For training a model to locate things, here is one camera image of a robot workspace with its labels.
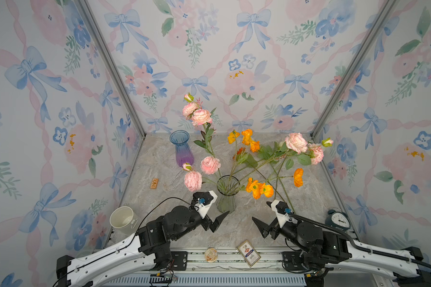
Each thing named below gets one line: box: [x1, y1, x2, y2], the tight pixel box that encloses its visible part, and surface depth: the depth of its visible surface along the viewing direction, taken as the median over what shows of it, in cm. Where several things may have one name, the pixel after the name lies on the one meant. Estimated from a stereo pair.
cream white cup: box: [109, 206, 140, 231], surface depth 79 cm
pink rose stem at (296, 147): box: [233, 132, 335, 180], surface depth 61 cm
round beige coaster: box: [204, 247, 218, 263], surface depth 78 cm
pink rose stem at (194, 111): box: [181, 93, 223, 179], surface depth 64 cm
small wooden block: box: [150, 178, 159, 189], surface depth 98 cm
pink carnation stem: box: [182, 162, 222, 192], surface depth 62 cm
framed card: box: [237, 239, 262, 268], surface depth 76 cm
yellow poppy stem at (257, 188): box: [239, 167, 305, 200], surface depth 56 cm
